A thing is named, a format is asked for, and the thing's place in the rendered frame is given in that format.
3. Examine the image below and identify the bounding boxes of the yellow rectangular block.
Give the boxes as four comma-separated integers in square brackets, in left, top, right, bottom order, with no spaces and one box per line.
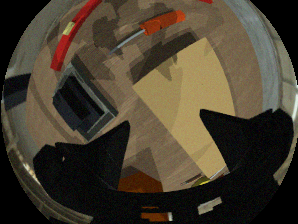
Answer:
[192,177,210,188]

